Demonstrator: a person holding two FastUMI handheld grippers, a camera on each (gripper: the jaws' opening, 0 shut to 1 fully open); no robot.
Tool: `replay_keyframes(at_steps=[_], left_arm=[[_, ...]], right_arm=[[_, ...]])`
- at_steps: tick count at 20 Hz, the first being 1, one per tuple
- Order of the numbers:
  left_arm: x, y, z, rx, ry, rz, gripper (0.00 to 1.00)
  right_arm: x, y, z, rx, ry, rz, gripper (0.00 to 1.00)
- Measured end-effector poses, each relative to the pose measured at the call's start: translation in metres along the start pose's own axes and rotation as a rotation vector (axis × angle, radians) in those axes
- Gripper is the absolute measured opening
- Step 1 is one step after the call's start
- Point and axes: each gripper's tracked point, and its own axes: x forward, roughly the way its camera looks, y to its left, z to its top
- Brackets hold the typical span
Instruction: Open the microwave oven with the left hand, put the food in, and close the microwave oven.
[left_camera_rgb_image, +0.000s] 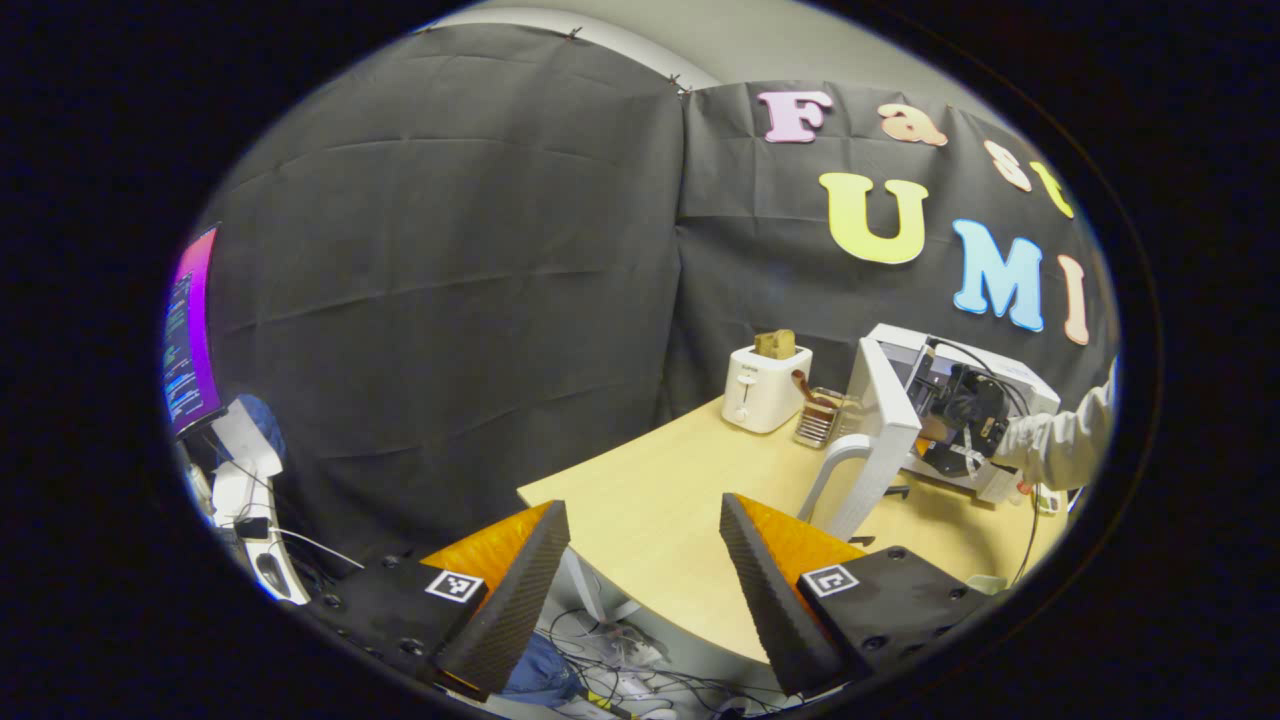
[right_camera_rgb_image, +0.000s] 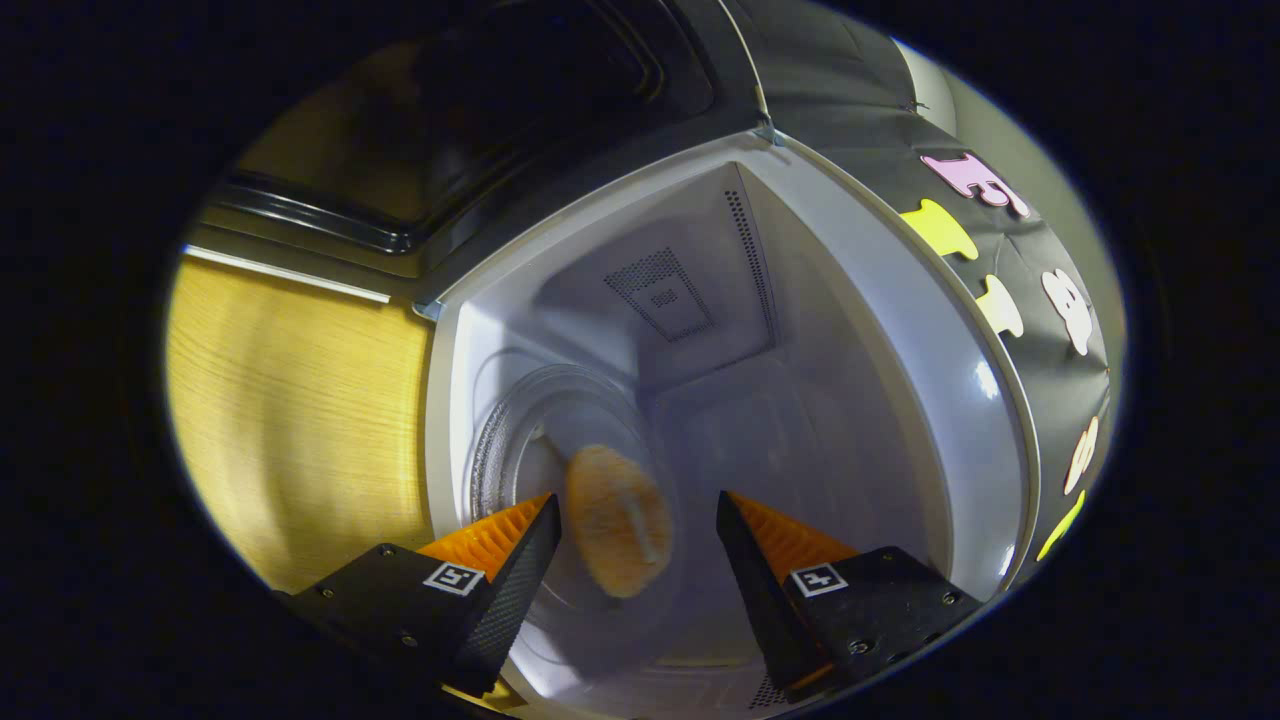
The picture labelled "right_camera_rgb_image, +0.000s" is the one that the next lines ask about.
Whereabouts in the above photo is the glass turntable plate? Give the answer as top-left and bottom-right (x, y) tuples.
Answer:
(467, 362), (683, 613)

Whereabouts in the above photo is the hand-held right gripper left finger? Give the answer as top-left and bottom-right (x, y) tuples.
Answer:
(288, 493), (563, 699)

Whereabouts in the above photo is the white microwave oven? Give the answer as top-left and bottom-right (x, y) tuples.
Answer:
(185, 0), (1043, 720)

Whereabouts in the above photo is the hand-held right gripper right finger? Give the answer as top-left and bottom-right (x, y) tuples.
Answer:
(715, 490), (987, 705)

